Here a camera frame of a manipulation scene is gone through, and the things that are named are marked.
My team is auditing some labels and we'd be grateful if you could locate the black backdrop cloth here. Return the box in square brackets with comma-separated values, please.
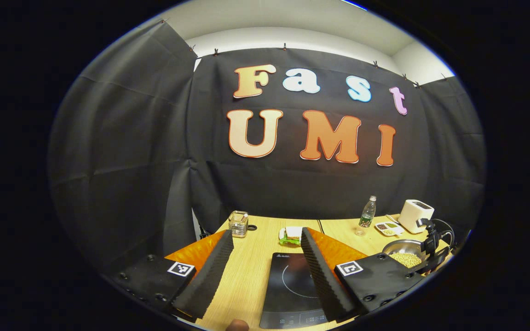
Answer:
[48, 19, 486, 276]

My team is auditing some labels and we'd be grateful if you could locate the steel pot with black handle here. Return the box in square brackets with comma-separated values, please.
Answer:
[381, 218, 455, 272]

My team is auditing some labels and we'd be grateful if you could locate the clear glass jar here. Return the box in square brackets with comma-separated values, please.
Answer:
[229, 211, 249, 238]

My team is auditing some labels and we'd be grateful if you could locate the white toaster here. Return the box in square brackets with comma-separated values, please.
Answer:
[398, 200, 435, 234]

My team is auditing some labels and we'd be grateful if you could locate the clear plastic water bottle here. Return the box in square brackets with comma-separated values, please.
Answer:
[356, 195, 377, 236]

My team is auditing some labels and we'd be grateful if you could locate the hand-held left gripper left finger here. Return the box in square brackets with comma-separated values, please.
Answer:
[109, 229, 235, 323]

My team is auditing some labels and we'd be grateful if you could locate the black induction cooktop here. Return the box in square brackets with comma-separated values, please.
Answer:
[259, 252, 328, 329]

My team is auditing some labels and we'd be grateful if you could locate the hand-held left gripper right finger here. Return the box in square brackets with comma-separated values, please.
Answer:
[300, 227, 426, 323]

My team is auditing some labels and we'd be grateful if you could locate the white divided bean dish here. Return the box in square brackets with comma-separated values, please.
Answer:
[375, 222, 404, 237]

